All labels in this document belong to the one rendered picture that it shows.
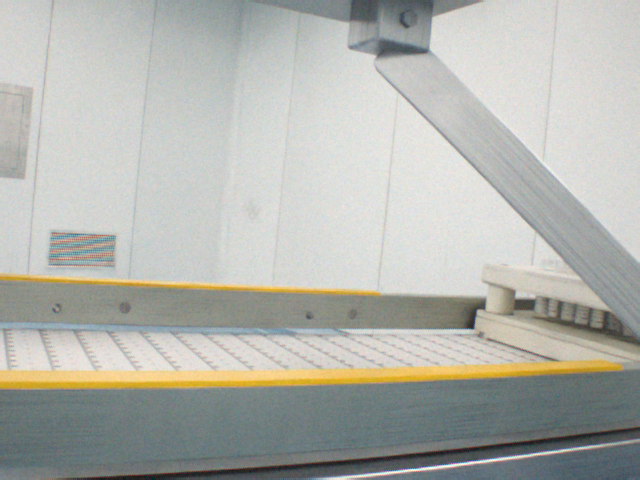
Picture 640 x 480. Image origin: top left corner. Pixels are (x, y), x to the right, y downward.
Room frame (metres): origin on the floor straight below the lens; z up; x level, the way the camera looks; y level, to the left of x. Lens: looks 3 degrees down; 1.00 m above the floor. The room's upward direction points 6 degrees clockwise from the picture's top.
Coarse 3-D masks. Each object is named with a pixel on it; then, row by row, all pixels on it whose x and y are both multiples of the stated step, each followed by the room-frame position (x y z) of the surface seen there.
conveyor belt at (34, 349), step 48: (0, 336) 0.46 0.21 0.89; (48, 336) 0.48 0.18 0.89; (96, 336) 0.49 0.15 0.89; (144, 336) 0.51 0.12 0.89; (192, 336) 0.53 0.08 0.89; (240, 336) 0.55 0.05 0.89; (288, 336) 0.57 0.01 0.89; (336, 336) 0.60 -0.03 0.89; (384, 336) 0.62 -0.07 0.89; (432, 336) 0.64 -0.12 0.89; (528, 432) 0.37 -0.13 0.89; (576, 432) 0.39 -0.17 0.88
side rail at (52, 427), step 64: (384, 384) 0.31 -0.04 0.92; (448, 384) 0.33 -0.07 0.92; (512, 384) 0.34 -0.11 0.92; (576, 384) 0.37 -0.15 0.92; (0, 448) 0.24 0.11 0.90; (64, 448) 0.25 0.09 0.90; (128, 448) 0.26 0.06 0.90; (192, 448) 0.27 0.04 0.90; (256, 448) 0.28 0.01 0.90; (320, 448) 0.30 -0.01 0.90
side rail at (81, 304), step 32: (0, 288) 0.48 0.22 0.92; (32, 288) 0.49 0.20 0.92; (64, 288) 0.50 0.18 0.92; (96, 288) 0.51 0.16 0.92; (128, 288) 0.53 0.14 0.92; (160, 288) 0.54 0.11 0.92; (0, 320) 0.48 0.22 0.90; (32, 320) 0.49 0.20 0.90; (64, 320) 0.50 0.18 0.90; (96, 320) 0.52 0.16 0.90; (128, 320) 0.53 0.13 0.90; (160, 320) 0.54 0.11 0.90; (192, 320) 0.55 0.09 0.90; (224, 320) 0.56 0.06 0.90; (256, 320) 0.57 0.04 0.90; (288, 320) 0.59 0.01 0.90; (320, 320) 0.60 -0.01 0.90; (352, 320) 0.61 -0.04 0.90; (384, 320) 0.63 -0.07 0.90; (416, 320) 0.64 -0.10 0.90; (448, 320) 0.66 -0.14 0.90
